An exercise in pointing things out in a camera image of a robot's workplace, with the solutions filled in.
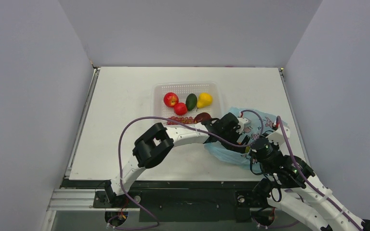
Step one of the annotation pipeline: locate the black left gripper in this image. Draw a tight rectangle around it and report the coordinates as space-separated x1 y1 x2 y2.
219 128 249 157

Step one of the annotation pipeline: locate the light blue plastic bag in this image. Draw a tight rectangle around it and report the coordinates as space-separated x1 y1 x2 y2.
204 106 288 169

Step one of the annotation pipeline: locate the red yellow fake apple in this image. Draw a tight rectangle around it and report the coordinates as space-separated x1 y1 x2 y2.
163 92 179 108

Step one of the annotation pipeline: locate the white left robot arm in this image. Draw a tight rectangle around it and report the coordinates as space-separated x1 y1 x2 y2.
105 113 251 207

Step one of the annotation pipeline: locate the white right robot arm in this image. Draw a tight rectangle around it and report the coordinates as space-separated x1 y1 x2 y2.
249 137 370 231

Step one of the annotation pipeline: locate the dark red fake fruit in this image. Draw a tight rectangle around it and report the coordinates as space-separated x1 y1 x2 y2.
194 112 211 123

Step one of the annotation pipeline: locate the yellow fake pear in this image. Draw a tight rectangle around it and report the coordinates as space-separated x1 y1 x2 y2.
197 92 213 109

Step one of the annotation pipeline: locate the red fake grape bunch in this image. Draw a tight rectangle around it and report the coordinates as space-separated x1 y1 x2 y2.
169 116 195 125

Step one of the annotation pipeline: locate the dark green fake avocado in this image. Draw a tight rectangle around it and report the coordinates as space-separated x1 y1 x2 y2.
185 93 198 111

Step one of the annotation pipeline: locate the red fake strawberry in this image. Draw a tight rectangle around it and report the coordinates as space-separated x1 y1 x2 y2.
173 103 188 116

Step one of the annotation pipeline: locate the white perforated plastic basket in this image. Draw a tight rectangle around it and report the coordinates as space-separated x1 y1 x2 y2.
151 81 225 118

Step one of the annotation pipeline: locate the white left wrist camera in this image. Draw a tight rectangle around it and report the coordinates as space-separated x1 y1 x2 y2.
238 117 252 132

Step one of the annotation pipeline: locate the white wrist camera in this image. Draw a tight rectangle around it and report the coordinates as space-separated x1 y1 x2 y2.
238 117 252 132
265 125 291 146

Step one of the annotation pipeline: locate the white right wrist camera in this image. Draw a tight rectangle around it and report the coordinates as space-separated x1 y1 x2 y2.
265 125 291 146

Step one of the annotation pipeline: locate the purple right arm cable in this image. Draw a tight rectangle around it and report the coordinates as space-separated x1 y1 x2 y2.
276 115 364 231

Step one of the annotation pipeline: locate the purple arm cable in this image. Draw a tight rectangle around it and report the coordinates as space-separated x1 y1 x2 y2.
118 109 265 231
276 115 364 231

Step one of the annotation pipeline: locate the metal table edge rail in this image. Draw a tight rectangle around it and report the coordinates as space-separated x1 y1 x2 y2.
278 68 288 95

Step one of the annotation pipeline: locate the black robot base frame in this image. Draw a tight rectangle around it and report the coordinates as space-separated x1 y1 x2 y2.
60 179 275 223

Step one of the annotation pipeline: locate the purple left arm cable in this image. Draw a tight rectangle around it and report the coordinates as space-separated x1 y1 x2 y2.
118 109 265 231

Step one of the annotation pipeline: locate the left metal table rail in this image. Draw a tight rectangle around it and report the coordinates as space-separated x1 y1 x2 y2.
64 67 101 179

